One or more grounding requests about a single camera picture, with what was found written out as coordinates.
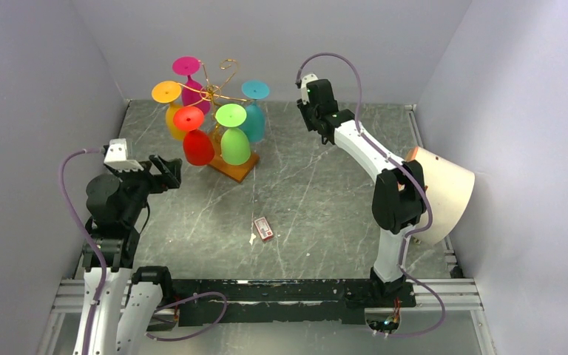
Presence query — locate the blue plastic wine glass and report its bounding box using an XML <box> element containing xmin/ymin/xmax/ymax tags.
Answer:
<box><xmin>240</xmin><ymin>80</ymin><xmax>270</xmax><ymax>143</ymax></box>

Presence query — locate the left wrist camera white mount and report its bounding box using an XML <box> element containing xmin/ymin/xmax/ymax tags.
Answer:
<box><xmin>104</xmin><ymin>138</ymin><xmax>144</xmax><ymax>172</ymax></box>

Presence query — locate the pink plastic wine glass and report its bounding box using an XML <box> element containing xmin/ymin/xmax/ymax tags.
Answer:
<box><xmin>172</xmin><ymin>56</ymin><xmax>211</xmax><ymax>115</ymax></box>

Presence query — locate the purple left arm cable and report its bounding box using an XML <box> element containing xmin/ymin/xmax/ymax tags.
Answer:
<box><xmin>57</xmin><ymin>148</ymin><xmax>229</xmax><ymax>355</ymax></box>

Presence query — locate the red plastic wine glass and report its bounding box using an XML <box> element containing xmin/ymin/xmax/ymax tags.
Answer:
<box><xmin>173</xmin><ymin>106</ymin><xmax>214</xmax><ymax>166</ymax></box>

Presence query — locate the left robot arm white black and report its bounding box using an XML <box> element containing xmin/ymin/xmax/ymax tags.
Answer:
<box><xmin>73</xmin><ymin>155</ymin><xmax>183</xmax><ymax>354</ymax></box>

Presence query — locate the cream drum-shaped toy box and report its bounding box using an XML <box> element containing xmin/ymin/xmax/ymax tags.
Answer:
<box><xmin>406</xmin><ymin>146</ymin><xmax>475</xmax><ymax>245</ymax></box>

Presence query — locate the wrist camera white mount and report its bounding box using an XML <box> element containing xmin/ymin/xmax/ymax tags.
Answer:
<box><xmin>295</xmin><ymin>73</ymin><xmax>320</xmax><ymax>107</ymax></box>
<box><xmin>104</xmin><ymin>138</ymin><xmax>144</xmax><ymax>172</ymax></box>

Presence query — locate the small red white card box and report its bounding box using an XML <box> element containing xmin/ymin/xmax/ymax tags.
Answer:
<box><xmin>254</xmin><ymin>217</ymin><xmax>274</xmax><ymax>242</ymax></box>

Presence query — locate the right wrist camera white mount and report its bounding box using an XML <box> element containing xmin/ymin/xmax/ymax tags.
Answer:
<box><xmin>295</xmin><ymin>73</ymin><xmax>320</xmax><ymax>107</ymax></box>

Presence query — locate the green plastic wine glass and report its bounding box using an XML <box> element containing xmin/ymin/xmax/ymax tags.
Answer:
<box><xmin>215</xmin><ymin>104</ymin><xmax>251</xmax><ymax>166</ymax></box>

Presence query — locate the gold wire wine glass rack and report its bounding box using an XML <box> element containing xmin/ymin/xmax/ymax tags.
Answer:
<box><xmin>192</xmin><ymin>59</ymin><xmax>259</xmax><ymax>183</ymax></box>

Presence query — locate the aluminium frame rail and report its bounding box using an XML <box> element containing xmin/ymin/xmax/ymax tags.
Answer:
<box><xmin>51</xmin><ymin>103</ymin><xmax>484</xmax><ymax>314</ymax></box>

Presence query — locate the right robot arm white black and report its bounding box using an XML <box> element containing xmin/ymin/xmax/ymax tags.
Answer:
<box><xmin>297</xmin><ymin>73</ymin><xmax>430</xmax><ymax>306</ymax></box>

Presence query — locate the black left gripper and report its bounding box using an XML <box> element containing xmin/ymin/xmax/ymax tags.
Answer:
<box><xmin>111</xmin><ymin>153</ymin><xmax>182</xmax><ymax>224</ymax></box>

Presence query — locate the orange plastic wine glass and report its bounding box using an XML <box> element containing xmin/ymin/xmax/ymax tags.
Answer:
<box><xmin>151</xmin><ymin>81</ymin><xmax>186</xmax><ymax>141</ymax></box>

